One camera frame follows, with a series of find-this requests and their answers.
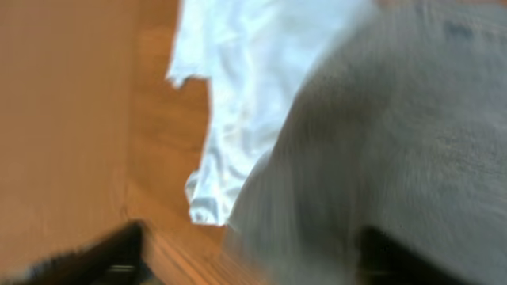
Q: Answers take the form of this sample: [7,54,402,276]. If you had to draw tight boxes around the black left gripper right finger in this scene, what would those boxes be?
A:
[356,225,475,284]

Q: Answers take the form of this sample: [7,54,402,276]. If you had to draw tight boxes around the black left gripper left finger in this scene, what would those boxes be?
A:
[11,220,158,285]

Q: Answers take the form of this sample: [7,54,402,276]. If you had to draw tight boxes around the blue denim jeans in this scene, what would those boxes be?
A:
[227,1,506,284]

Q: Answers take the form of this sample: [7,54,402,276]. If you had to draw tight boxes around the light blue printed t-shirt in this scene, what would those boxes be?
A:
[166,0,379,226]

